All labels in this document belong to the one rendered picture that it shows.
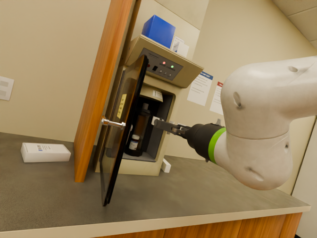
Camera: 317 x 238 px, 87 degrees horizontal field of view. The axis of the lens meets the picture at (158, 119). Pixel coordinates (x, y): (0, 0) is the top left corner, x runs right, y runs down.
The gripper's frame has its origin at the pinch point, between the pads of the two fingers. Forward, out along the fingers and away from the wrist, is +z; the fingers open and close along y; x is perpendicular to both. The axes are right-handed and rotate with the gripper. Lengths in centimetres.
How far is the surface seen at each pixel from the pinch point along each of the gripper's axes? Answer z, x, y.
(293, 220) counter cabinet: -10, 40, -107
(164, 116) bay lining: 21.7, -2.1, -10.6
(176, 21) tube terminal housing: 17.6, -45.5, -0.2
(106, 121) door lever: -10.3, 2.2, 24.7
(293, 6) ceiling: 50, -142, -136
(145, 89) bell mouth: 21.0, -11.9, 3.9
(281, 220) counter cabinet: -10, 39, -91
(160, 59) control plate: 9.1, -24.0, 6.4
